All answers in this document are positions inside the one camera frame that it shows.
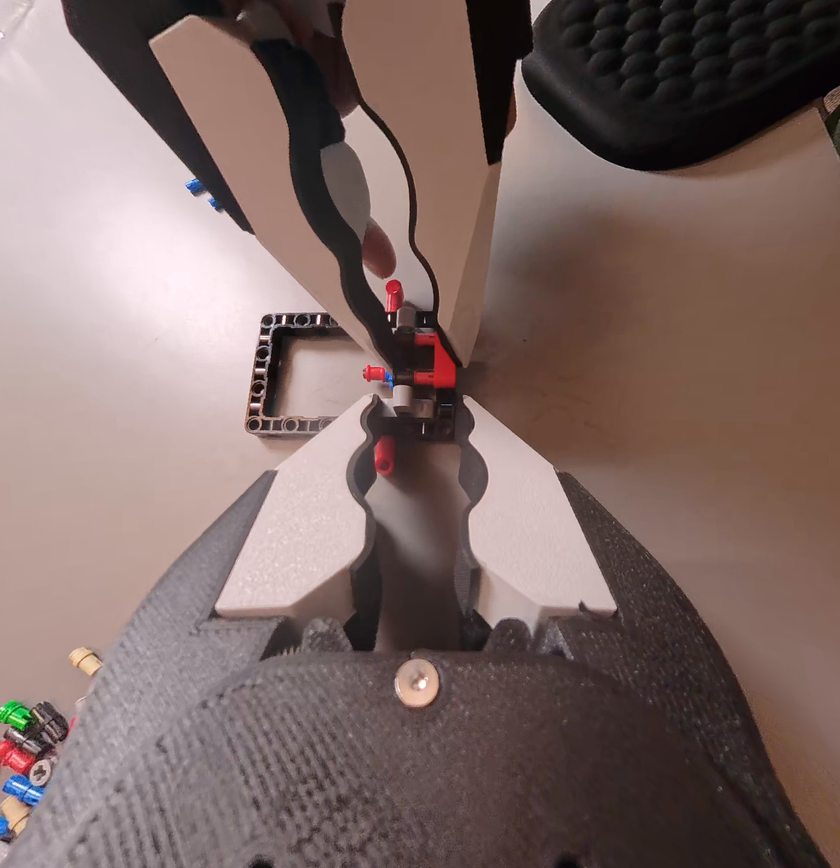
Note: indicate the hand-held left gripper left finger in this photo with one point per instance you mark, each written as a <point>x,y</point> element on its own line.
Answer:
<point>298,536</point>

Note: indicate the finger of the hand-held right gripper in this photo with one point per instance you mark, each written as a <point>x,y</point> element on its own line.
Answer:
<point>237,122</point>
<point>440,122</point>

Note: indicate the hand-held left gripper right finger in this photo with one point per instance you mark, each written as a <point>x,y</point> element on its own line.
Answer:
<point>535,536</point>

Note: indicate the black lego frame assembly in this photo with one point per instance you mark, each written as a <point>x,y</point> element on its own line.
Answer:
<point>264,380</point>

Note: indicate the pile of small lego pieces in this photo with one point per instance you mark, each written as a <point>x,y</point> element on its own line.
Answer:
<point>26,759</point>

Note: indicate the person's right hand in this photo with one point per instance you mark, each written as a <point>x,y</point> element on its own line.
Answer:
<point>380,254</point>

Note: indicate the black textured wrist rest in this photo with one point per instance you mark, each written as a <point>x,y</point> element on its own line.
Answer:
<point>684,74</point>

